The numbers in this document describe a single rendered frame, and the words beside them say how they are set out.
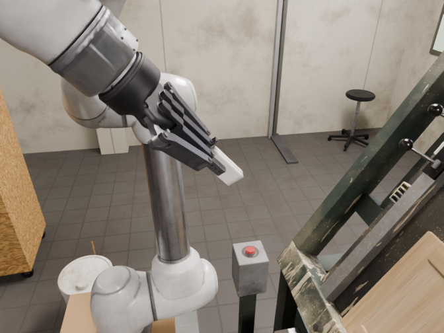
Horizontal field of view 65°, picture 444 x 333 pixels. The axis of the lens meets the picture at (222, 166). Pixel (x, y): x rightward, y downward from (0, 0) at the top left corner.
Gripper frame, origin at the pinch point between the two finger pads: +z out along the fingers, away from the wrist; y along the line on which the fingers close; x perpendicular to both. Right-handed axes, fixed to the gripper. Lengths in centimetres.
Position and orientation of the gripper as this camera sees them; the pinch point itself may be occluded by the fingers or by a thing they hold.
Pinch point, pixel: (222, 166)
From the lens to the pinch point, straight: 52.4
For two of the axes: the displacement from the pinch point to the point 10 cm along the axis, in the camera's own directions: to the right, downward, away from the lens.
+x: -7.9, 4.7, 3.9
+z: 6.1, 5.5, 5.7
